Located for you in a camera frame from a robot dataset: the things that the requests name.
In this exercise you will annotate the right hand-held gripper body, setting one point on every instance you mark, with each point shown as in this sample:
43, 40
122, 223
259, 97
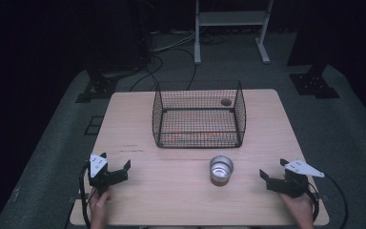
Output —
294, 183

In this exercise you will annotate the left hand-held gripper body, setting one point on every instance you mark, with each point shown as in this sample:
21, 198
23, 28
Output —
100, 179

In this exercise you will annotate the person's left hand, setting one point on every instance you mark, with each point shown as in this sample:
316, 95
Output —
100, 203

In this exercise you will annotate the person's right hand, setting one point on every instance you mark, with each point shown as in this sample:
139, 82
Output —
298, 206

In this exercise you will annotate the metal cup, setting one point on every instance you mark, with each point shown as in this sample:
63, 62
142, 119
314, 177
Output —
221, 170

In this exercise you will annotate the round dark table grommet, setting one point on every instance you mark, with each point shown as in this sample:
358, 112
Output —
226, 102

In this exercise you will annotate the black stand with base plate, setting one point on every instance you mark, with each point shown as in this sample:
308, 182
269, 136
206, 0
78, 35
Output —
97, 89
314, 84

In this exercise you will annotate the white metal desk frame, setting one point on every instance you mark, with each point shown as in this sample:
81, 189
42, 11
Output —
232, 18

